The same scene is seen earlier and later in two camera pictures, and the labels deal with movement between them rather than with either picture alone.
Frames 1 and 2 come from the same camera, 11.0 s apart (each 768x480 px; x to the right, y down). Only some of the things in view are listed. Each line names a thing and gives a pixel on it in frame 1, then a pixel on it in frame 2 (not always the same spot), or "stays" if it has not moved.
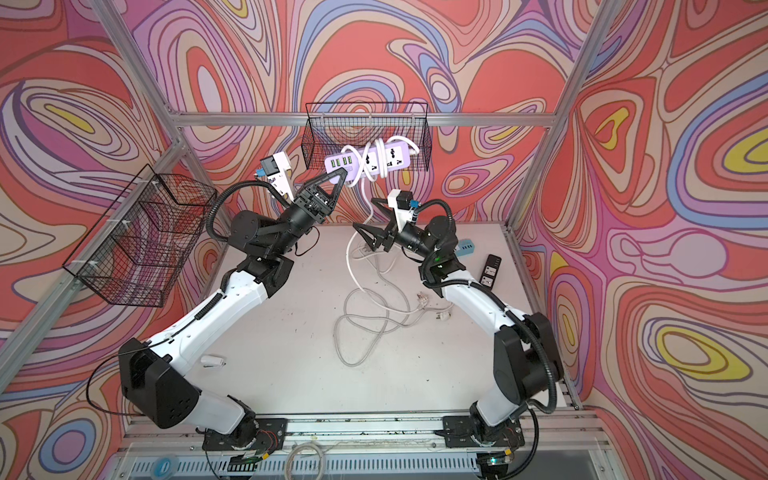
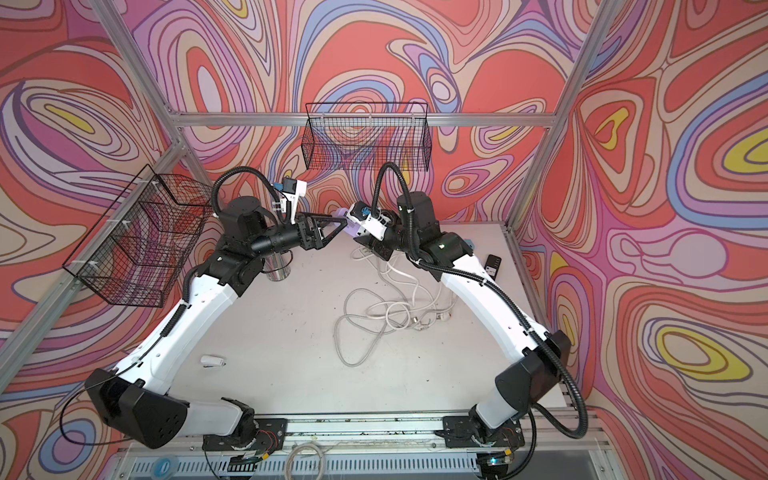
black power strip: [490, 268] stays
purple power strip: [395, 157] → [351, 227]
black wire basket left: [135, 251] stays
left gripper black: [308, 208] → [309, 229]
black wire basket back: [333, 126] stays
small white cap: [213, 360] stays
